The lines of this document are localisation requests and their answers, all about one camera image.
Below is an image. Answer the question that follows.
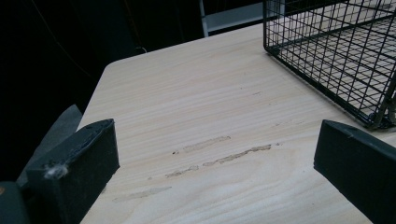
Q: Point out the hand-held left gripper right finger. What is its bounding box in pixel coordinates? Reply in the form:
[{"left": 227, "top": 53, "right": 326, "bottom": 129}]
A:
[{"left": 313, "top": 119, "right": 396, "bottom": 224}]

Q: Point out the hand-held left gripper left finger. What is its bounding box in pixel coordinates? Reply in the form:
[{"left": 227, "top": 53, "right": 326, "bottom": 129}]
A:
[{"left": 25, "top": 118, "right": 120, "bottom": 224}]

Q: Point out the black wire basket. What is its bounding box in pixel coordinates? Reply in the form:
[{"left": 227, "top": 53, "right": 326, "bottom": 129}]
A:
[{"left": 262, "top": 0, "right": 396, "bottom": 131}]

